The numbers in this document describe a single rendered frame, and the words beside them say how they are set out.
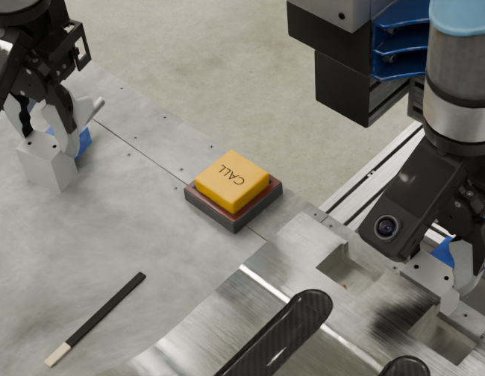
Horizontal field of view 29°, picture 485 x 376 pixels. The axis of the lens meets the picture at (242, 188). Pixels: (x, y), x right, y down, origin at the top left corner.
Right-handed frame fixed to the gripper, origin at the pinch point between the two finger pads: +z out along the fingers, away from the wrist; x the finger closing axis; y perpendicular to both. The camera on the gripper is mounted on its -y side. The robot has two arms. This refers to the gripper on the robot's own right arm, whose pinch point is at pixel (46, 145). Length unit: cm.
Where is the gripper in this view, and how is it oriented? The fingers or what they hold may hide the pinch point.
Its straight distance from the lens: 110.5
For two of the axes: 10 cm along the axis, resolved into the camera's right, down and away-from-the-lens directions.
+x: -8.8, -3.1, 3.7
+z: 0.8, 6.7, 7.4
